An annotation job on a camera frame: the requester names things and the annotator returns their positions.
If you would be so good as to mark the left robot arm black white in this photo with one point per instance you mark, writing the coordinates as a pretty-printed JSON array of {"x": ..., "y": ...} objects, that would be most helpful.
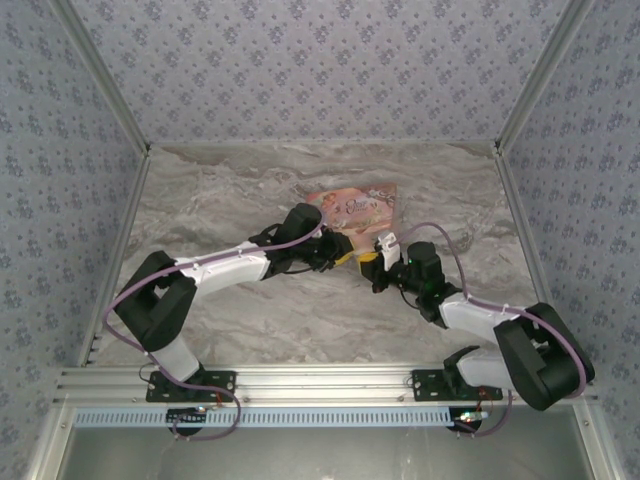
[{"x": 225, "y": 267}]

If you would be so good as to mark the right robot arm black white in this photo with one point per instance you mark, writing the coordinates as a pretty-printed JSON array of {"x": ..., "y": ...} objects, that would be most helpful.
[{"x": 470, "y": 315}]

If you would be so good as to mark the small black circuit board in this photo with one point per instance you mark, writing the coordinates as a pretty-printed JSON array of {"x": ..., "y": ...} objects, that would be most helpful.
[
  {"x": 187, "y": 416},
  {"x": 467, "y": 419}
]

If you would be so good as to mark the grey metal panel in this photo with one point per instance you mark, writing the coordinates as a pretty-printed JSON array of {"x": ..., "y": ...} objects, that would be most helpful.
[{"x": 320, "y": 455}]

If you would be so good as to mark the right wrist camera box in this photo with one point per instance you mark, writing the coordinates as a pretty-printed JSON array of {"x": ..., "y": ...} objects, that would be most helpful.
[{"x": 389, "y": 248}]

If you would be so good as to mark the aluminium table side rail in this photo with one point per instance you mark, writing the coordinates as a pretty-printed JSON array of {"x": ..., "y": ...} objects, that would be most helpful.
[
  {"x": 525, "y": 235},
  {"x": 125, "y": 235}
]

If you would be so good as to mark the aluminium mounting rail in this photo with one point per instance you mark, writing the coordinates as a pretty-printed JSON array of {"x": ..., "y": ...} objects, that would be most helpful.
[{"x": 320, "y": 382}]

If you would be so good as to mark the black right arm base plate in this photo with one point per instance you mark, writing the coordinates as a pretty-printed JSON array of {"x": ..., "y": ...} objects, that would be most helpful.
[{"x": 430, "y": 387}]

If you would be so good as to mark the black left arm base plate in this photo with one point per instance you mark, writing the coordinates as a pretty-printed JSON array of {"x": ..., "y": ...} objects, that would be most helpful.
[{"x": 165, "y": 392}]

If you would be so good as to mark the aluminium frame upright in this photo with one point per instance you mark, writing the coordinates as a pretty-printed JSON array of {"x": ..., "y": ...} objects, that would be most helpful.
[
  {"x": 105, "y": 80},
  {"x": 542, "y": 75}
]

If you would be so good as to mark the aluminium frame leg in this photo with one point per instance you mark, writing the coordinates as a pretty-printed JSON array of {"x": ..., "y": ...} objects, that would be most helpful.
[
  {"x": 47, "y": 445},
  {"x": 600, "y": 445}
]

